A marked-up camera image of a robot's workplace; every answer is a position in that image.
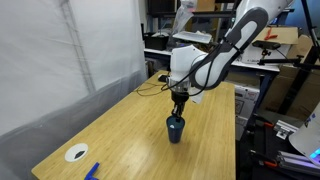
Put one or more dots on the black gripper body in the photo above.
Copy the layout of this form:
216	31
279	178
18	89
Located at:
180	96

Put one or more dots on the dark blue plastic cup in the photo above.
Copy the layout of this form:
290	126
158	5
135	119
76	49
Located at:
175	131

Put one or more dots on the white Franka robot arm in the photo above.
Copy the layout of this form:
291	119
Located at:
226	50

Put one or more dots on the black storage bin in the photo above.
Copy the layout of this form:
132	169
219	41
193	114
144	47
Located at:
156	41

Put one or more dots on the white flat tray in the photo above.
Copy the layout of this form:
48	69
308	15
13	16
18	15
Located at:
192	36

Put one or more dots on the white printed carton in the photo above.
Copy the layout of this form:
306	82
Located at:
246	101

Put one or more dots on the clear plastic bag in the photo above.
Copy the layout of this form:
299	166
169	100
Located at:
183	15

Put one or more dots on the blue marker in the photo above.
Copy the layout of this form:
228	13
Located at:
91	172

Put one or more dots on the white table grommet disc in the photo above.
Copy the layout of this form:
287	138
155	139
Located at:
76	152

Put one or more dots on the large brown cardboard box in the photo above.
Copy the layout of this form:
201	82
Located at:
301	90

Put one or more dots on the aluminium extrusion bar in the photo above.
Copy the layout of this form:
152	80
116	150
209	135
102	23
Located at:
295	160

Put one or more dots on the black tripod pole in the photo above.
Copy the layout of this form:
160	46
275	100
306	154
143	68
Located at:
301	66

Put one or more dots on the white fabric curtain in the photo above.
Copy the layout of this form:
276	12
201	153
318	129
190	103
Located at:
50	66

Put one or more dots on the black camera on stand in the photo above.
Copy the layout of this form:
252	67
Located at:
266	44

